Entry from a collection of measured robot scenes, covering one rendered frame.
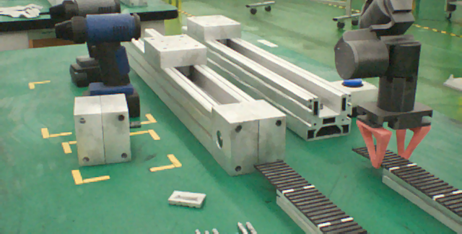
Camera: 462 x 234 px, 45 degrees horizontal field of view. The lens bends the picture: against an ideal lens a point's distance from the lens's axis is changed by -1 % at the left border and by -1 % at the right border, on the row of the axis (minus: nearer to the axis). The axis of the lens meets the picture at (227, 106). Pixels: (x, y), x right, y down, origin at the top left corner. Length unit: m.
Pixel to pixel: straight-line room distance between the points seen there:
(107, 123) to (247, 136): 0.24
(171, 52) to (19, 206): 0.54
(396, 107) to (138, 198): 0.42
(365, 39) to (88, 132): 0.48
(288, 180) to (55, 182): 0.38
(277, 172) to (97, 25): 0.51
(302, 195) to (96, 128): 0.38
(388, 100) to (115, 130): 0.45
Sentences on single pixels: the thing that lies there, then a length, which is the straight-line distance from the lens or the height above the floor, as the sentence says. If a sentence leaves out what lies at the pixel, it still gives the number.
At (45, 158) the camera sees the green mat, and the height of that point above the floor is 0.78.
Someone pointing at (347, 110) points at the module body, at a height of 0.83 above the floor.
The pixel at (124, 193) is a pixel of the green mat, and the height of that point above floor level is 0.78.
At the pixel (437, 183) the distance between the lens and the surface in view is 0.88.
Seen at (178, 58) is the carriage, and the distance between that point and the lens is 1.27.
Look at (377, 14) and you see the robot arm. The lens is 0.89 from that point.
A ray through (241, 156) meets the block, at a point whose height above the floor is 0.81.
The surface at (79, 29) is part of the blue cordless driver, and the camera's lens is 1.16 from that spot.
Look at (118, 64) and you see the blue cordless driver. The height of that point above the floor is 0.89.
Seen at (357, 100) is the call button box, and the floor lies 0.82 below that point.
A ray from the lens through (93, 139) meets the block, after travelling 0.98.
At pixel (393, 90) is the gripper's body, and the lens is 0.87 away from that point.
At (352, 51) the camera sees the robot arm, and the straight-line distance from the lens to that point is 0.82.
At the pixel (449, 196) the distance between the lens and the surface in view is 0.85.
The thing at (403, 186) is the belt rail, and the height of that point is 0.79.
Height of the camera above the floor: 1.18
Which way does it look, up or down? 19 degrees down
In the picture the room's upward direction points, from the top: straight up
